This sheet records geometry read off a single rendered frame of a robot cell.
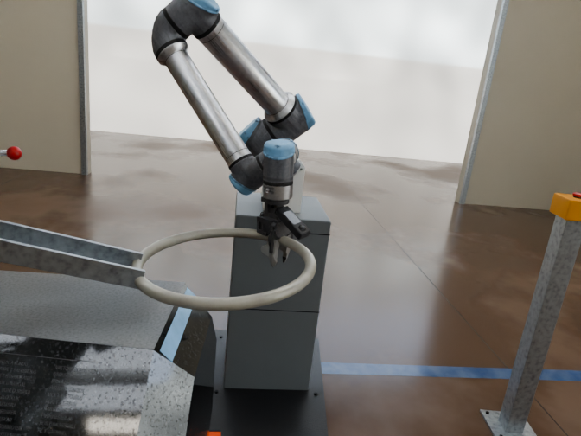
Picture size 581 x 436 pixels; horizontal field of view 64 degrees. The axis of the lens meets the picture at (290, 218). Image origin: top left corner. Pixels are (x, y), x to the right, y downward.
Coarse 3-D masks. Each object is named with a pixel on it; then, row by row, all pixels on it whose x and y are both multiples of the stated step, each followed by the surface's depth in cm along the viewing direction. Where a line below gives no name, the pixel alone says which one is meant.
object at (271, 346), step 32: (256, 224) 192; (320, 224) 195; (256, 256) 196; (288, 256) 198; (320, 256) 199; (256, 288) 201; (320, 288) 204; (256, 320) 205; (288, 320) 207; (256, 352) 210; (288, 352) 212; (224, 384) 214; (256, 384) 215; (288, 384) 217
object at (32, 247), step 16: (0, 224) 109; (16, 224) 111; (0, 240) 100; (16, 240) 111; (32, 240) 113; (48, 240) 114; (64, 240) 115; (80, 240) 116; (0, 256) 101; (16, 256) 102; (32, 256) 103; (48, 256) 104; (64, 256) 106; (80, 256) 107; (96, 256) 119; (112, 256) 120; (128, 256) 122; (64, 272) 107; (80, 272) 108; (96, 272) 109; (112, 272) 110; (128, 272) 112; (144, 272) 113
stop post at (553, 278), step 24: (576, 216) 175; (552, 240) 185; (576, 240) 180; (552, 264) 184; (552, 288) 186; (528, 312) 198; (552, 312) 189; (528, 336) 196; (528, 360) 196; (528, 384) 199; (504, 408) 209; (528, 408) 203; (504, 432) 206; (528, 432) 208
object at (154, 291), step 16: (160, 240) 135; (176, 240) 139; (288, 240) 139; (144, 256) 126; (304, 256) 129; (304, 272) 118; (144, 288) 109; (160, 288) 108; (288, 288) 110; (176, 304) 104; (192, 304) 103; (208, 304) 103; (224, 304) 103; (240, 304) 104; (256, 304) 105
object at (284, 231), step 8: (264, 200) 142; (288, 200) 139; (272, 208) 141; (264, 216) 143; (272, 216) 141; (264, 224) 142; (272, 224) 140; (280, 224) 140; (264, 232) 143; (280, 232) 141; (288, 232) 144
